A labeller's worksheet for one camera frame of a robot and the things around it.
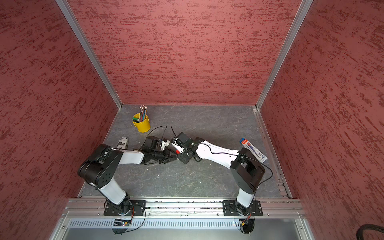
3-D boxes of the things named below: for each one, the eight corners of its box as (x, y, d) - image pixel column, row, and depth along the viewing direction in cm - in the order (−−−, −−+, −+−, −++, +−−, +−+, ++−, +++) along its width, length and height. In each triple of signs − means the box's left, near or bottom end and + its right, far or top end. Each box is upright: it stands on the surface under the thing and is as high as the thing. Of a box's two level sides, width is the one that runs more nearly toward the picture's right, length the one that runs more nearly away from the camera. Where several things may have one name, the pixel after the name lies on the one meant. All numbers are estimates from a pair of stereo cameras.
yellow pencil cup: (134, 130, 108) (129, 119, 99) (141, 122, 113) (137, 111, 103) (145, 134, 105) (140, 124, 96) (152, 126, 110) (148, 116, 101)
